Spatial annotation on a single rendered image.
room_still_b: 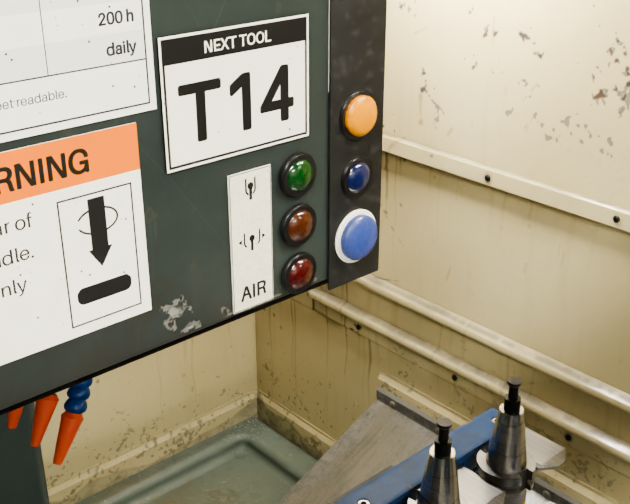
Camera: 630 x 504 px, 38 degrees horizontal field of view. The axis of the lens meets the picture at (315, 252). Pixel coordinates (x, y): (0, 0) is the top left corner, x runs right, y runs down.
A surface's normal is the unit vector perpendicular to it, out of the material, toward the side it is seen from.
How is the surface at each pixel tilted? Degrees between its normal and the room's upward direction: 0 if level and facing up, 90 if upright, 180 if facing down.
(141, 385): 90
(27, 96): 90
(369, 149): 90
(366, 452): 25
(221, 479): 0
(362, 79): 90
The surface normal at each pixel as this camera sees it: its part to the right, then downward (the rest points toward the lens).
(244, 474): 0.00, -0.91
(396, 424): -0.31, -0.71
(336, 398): -0.75, 0.28
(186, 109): 0.66, 0.31
